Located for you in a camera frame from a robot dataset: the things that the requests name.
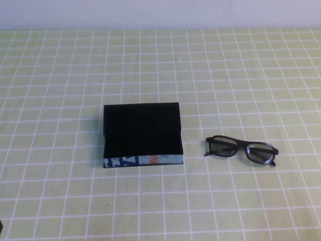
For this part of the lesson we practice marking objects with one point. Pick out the black glasses case box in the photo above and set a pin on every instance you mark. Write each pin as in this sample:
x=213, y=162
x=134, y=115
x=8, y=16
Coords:
x=140, y=125

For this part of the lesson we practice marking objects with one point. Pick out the black frame glasses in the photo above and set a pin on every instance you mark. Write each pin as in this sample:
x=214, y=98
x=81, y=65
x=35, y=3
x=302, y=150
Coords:
x=223, y=148

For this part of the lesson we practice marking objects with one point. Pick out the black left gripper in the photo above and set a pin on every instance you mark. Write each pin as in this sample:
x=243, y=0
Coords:
x=1, y=227

